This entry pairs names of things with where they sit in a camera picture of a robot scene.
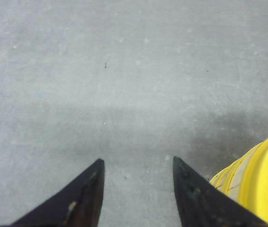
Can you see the woven bamboo steamer lid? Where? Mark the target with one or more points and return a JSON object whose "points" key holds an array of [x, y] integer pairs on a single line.
{"points": [[246, 180]]}

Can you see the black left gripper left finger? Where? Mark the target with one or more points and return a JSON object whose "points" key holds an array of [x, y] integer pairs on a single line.
{"points": [[78, 203]]}

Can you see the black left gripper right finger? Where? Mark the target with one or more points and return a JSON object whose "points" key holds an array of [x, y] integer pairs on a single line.
{"points": [[199, 203]]}

